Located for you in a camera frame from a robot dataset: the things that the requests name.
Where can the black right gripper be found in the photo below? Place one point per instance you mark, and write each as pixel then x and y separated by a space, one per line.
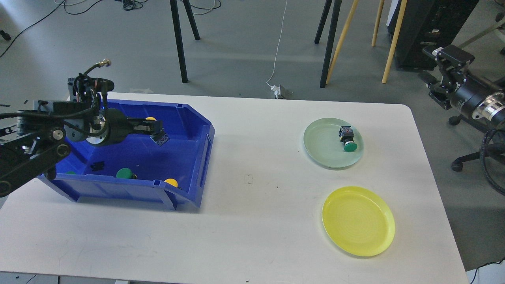
pixel 473 96

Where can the yellow push button front rim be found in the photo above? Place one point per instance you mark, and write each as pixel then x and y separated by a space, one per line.
pixel 172 182

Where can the small black part in bin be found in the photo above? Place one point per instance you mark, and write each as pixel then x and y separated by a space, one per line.
pixel 97 166

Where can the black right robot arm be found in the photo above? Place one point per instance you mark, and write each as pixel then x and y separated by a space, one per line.
pixel 495 123

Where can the light green plate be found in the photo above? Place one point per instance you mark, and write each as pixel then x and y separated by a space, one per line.
pixel 322 143

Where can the black office chair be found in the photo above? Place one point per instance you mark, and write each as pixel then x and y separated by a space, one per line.
pixel 491 147

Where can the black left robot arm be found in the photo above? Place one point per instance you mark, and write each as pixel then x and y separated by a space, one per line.
pixel 43 133

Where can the white power adapter on floor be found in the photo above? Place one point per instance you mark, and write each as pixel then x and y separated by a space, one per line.
pixel 279 92

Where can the blue plastic storage bin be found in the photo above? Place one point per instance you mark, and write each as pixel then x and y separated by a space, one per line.
pixel 185 158

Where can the black stand legs centre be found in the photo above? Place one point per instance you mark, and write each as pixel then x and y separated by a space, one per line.
pixel 331 7

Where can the black computer tower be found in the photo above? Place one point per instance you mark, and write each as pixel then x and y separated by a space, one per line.
pixel 429 22

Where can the yellow push button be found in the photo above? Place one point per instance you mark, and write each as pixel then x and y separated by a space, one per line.
pixel 158 134

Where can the yellow plate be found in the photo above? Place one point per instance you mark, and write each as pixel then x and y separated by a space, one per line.
pixel 358 221

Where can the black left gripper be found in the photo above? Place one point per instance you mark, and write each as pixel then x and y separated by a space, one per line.
pixel 119 127

